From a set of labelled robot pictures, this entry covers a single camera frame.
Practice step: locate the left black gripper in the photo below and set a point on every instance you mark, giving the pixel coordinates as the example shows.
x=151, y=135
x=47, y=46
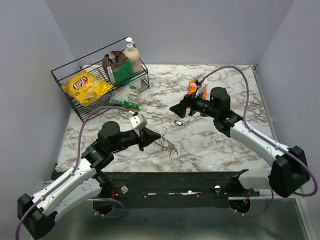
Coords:
x=147, y=137

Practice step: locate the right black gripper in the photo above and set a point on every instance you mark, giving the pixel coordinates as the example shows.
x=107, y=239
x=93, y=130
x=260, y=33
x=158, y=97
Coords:
x=189, y=101

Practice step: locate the black key tag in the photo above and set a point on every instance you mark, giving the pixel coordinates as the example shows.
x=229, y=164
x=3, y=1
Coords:
x=177, y=122

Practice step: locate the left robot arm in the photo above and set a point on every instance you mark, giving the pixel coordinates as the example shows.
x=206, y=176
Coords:
x=84, y=180

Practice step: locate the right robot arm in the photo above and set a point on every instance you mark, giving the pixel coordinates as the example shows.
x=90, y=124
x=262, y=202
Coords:
x=287, y=173

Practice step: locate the orange Gillette razor box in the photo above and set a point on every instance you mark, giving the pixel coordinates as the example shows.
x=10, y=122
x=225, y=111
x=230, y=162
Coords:
x=192, y=87

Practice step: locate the green and white packet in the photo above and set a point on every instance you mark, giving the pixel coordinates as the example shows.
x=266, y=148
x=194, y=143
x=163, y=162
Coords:
x=127, y=96

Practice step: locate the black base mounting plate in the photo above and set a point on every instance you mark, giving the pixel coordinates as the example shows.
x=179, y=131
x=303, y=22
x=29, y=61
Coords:
x=170, y=190

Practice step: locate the cream pump lotion bottle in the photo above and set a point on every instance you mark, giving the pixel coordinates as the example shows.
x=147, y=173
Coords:
x=133, y=55

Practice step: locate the brown and green bag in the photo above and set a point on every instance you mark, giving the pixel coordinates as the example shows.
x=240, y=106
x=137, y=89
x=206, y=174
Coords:
x=117, y=67

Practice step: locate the yellow Lays chips bag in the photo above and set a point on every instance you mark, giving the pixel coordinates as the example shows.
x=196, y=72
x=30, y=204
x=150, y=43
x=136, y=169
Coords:
x=86, y=88

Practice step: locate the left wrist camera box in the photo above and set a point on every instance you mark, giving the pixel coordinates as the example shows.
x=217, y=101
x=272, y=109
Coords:
x=138, y=122

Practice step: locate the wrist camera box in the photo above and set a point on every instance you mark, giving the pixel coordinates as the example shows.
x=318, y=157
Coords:
x=138, y=122
x=201, y=86

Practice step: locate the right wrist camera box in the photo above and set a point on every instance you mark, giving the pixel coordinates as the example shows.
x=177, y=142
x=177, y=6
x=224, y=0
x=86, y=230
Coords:
x=201, y=86

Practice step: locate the black wire basket rack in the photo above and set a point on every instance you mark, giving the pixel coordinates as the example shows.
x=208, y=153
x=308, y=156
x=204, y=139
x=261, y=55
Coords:
x=92, y=63

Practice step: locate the aluminium rail frame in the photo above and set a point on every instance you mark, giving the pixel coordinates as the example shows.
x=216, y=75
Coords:
x=110, y=208

